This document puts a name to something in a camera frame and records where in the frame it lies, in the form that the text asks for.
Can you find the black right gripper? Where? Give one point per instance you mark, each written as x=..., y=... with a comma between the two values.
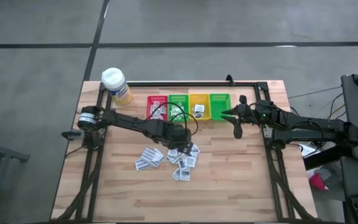
x=259, y=113

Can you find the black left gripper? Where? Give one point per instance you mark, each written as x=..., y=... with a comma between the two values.
x=177, y=135

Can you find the white orange ointment packet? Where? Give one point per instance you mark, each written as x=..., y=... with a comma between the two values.
x=152, y=109
x=163, y=105
x=163, y=111
x=157, y=104
x=158, y=112

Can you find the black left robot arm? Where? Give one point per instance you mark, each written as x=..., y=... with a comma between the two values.
x=129, y=123

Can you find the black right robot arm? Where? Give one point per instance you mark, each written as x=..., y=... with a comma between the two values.
x=315, y=124

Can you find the green plastic basket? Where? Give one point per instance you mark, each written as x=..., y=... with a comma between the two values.
x=174, y=99
x=220, y=107

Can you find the yellow plastic basket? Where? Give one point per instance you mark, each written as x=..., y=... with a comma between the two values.
x=205, y=99

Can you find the pile of red-striped packets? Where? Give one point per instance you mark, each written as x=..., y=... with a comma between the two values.
x=148, y=154

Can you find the red plastic basket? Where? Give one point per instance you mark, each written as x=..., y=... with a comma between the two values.
x=148, y=109

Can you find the white paper sheet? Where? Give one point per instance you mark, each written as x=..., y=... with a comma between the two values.
x=306, y=151

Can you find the Lysol wipes canister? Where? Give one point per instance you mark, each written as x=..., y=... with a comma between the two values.
x=113, y=79

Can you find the black beam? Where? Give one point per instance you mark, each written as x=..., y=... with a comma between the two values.
x=325, y=160

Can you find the red bag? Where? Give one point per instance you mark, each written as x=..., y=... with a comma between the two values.
x=317, y=182

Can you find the silver metal bracket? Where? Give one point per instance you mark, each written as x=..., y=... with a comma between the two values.
x=267, y=132

